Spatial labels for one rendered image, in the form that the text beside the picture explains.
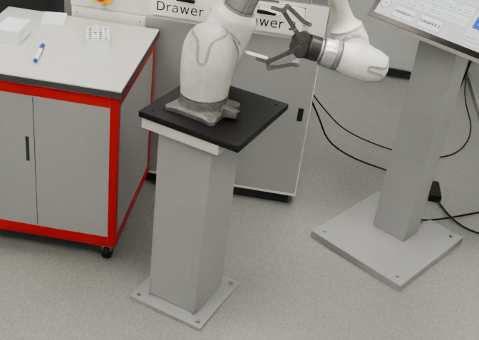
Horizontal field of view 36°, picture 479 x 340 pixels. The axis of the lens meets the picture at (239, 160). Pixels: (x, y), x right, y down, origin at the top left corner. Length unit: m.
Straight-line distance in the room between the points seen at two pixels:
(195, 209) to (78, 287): 0.62
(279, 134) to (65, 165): 0.94
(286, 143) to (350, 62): 1.02
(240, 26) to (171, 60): 0.73
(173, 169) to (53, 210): 0.61
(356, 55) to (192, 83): 0.50
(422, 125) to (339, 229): 0.59
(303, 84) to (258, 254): 0.72
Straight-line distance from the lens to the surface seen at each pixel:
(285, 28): 2.94
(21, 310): 2.77
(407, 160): 3.06
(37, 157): 2.75
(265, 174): 3.26
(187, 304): 2.72
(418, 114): 2.97
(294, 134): 3.15
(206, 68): 2.24
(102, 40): 2.79
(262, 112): 2.40
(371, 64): 2.23
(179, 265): 2.63
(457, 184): 3.82
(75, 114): 2.60
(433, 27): 2.75
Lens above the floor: 1.89
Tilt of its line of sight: 31 degrees down
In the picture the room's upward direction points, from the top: 7 degrees clockwise
